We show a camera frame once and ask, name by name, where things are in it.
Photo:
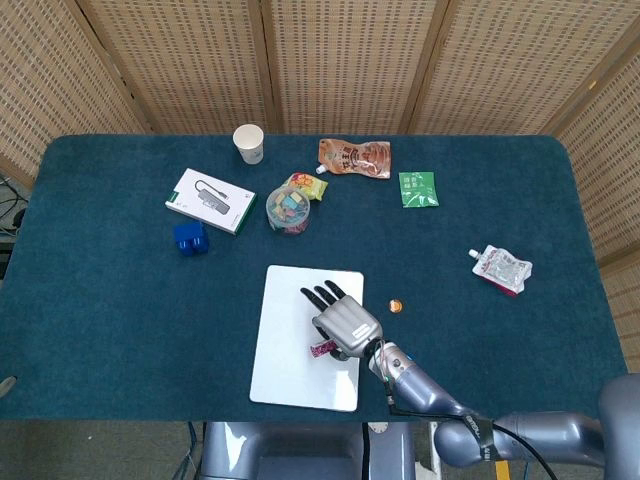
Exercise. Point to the yellow green snack packet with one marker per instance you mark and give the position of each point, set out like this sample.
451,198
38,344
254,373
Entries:
310,185

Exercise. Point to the white board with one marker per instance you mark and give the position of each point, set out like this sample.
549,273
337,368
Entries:
290,350

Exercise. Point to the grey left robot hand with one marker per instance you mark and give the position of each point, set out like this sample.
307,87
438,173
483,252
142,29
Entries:
5,386

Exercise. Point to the clear jar of binder clips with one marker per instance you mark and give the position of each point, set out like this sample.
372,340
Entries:
287,210

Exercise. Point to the white green hub box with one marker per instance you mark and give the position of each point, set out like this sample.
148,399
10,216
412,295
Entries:
210,202

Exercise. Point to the teal table cloth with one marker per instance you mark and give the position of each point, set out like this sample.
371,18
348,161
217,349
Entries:
125,325

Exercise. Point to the brown spout pouch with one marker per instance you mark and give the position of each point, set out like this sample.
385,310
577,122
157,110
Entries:
357,159

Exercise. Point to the white paper cup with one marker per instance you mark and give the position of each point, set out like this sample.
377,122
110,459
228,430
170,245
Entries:
249,145

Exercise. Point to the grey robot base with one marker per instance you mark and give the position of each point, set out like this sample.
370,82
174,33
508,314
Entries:
280,450

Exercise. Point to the magenta patterned packet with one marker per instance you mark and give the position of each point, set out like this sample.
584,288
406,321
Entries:
320,349

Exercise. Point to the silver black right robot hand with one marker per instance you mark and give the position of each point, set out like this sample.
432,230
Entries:
350,325

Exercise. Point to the woven folding screen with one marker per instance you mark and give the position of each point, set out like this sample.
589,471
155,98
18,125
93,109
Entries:
350,60

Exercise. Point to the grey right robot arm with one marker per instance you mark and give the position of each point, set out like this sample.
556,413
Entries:
450,415

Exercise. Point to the blue toy building block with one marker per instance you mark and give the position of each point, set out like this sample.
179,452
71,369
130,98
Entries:
190,239

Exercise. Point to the small orange disc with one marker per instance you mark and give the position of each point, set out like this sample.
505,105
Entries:
396,305

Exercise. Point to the green sachet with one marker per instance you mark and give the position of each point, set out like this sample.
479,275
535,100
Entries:
419,190

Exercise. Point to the white red spout pouch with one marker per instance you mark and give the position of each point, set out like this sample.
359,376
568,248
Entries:
502,270

